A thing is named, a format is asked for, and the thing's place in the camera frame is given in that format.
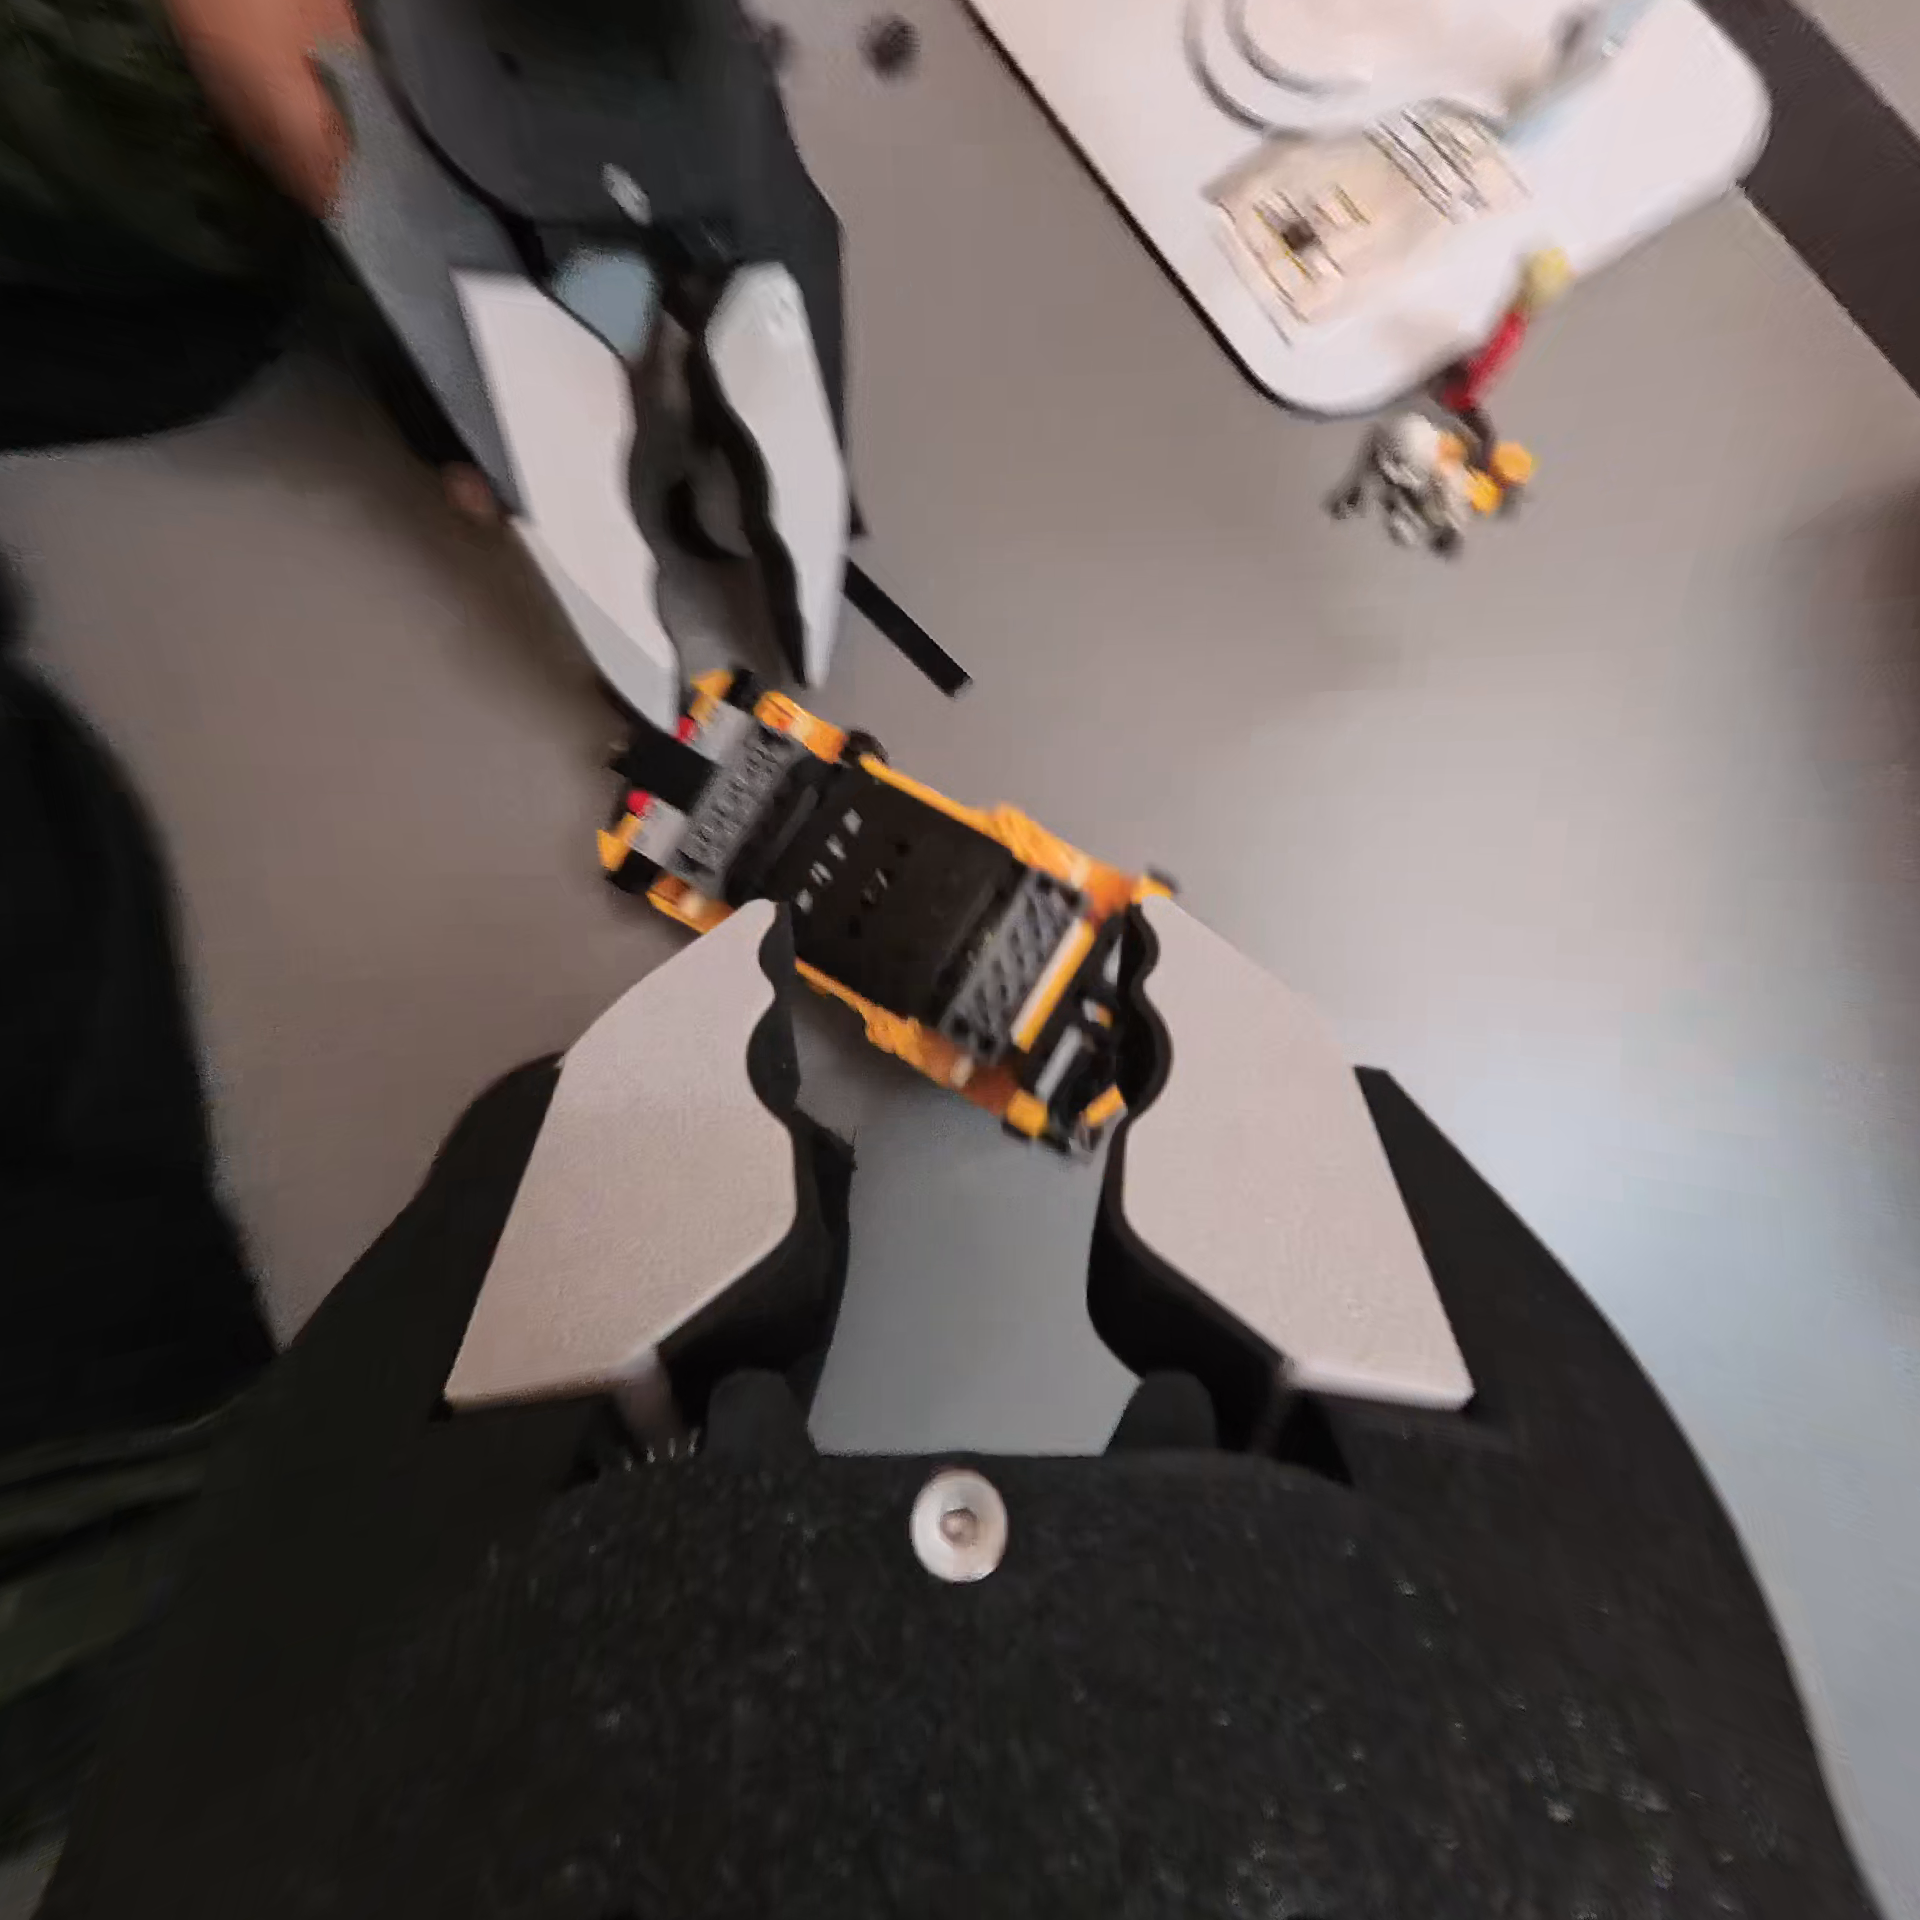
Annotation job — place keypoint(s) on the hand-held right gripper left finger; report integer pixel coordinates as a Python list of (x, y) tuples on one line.
[(629, 1200)]

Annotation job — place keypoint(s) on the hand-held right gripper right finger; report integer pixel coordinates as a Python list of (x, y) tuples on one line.
[(1275, 1200)]

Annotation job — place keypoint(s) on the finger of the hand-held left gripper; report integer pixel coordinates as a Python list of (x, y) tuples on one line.
[(569, 480), (787, 450)]

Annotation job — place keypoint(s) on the black lego rod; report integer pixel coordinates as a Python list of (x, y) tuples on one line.
[(907, 630)]

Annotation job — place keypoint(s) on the black rim inserts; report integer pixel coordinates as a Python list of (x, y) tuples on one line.
[(891, 41)]

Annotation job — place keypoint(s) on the yellow lego car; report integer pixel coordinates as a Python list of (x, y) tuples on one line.
[(901, 900)]

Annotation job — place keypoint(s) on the lego sticker sheet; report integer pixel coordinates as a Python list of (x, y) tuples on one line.
[(1350, 211)]

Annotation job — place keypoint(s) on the small white yellow lego piece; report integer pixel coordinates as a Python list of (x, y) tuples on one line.
[(1424, 474)]

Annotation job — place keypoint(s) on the red lego minifigure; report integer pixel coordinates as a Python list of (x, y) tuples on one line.
[(1493, 345)]

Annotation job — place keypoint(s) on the person's left hand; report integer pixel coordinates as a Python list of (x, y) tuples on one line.
[(254, 76)]

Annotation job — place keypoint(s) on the white metal book stand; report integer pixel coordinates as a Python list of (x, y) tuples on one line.
[(1622, 225)]

